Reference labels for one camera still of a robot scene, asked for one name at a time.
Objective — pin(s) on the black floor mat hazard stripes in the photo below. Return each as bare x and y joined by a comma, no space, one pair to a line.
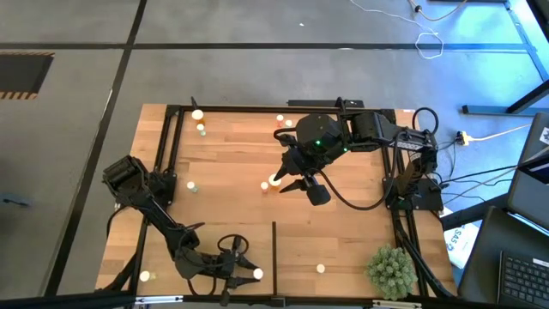
21,73

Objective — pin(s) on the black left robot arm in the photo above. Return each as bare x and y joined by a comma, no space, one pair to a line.
158,214

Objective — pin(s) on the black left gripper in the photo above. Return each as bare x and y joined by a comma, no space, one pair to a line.
206,264

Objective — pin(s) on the small teal pill bottle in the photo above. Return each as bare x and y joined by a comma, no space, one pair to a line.
200,127

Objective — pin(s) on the amber pill bottle white cap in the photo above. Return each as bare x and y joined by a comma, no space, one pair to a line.
274,179

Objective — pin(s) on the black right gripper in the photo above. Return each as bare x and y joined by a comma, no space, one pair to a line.
306,163

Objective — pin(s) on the large orange pill bottle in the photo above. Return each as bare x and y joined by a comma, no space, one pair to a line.
197,114

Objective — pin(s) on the black gantry beam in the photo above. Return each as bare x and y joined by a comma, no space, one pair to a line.
43,301

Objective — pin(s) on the small black floor object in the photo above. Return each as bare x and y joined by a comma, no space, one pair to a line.
15,201

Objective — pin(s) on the pale yellow pill bottle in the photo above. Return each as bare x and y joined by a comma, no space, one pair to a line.
320,268

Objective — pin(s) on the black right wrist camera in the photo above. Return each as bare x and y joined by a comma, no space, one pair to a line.
319,196

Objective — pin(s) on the small pale green pill bottle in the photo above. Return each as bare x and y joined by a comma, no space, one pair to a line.
288,123

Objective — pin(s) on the black aluminium table frame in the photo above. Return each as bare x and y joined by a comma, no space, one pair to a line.
257,108

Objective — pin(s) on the yellow-green pill bottle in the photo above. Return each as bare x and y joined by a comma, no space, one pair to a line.
144,276

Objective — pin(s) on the small red pill bottle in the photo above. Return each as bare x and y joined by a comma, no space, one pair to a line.
264,186
279,117
257,273

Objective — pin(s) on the green artificial plant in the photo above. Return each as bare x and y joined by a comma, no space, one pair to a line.
391,272

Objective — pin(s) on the black side desk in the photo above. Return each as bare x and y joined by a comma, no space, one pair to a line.
484,257

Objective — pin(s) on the grey laptop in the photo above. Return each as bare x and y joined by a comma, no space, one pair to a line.
529,193

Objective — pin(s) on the black desk leg frame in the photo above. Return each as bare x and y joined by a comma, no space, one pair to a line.
484,109

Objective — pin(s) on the black laptop keyboard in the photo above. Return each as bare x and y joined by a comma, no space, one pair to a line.
523,279

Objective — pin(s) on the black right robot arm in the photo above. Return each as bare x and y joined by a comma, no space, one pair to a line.
377,129

